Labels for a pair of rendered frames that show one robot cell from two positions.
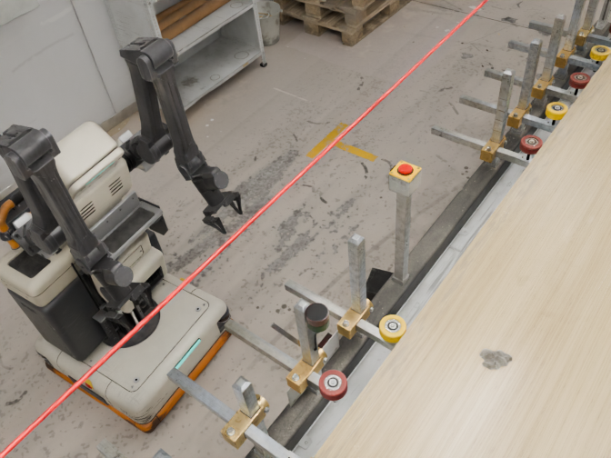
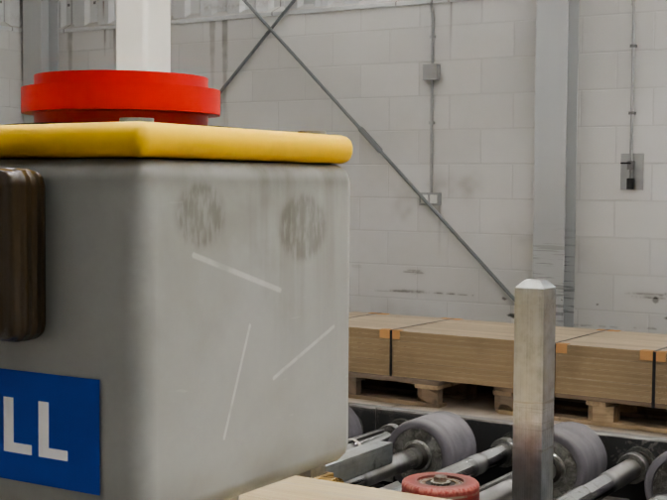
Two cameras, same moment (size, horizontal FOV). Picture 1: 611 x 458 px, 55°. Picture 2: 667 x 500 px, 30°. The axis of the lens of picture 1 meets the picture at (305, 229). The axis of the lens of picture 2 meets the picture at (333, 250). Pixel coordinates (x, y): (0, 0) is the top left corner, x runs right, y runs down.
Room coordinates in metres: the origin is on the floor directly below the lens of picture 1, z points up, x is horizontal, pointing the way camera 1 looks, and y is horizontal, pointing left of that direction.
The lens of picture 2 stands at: (1.28, -0.06, 1.21)
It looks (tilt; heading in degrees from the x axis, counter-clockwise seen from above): 3 degrees down; 259
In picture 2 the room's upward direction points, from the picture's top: straight up
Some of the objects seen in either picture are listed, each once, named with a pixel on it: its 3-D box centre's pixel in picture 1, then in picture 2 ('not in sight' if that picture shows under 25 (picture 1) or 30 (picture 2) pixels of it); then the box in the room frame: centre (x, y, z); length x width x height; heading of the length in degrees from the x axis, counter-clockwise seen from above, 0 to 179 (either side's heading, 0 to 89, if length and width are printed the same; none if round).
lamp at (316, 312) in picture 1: (319, 334); not in sight; (0.87, 0.00, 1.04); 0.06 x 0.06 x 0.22; 47
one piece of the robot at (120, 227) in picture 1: (124, 235); not in sight; (1.39, 0.61, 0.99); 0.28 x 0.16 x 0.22; 142
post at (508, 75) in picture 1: (499, 123); not in sight; (1.82, -0.82, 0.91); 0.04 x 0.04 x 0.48; 47
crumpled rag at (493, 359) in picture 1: (495, 357); not in sight; (0.80, -0.47, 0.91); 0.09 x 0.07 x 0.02; 75
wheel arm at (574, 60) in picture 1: (553, 55); not in sight; (2.37, -1.27, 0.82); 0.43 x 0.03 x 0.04; 47
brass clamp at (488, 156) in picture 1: (493, 147); not in sight; (1.80, -0.80, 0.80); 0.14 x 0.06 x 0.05; 137
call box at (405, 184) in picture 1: (405, 180); (122, 317); (1.28, -0.31, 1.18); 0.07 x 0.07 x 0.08; 47
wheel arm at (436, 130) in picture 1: (480, 145); not in sight; (1.82, -0.76, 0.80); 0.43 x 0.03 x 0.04; 47
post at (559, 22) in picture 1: (548, 65); not in sight; (2.18, -1.16, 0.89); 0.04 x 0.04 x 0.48; 47
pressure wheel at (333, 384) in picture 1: (334, 391); not in sight; (0.80, -0.02, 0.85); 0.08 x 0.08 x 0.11
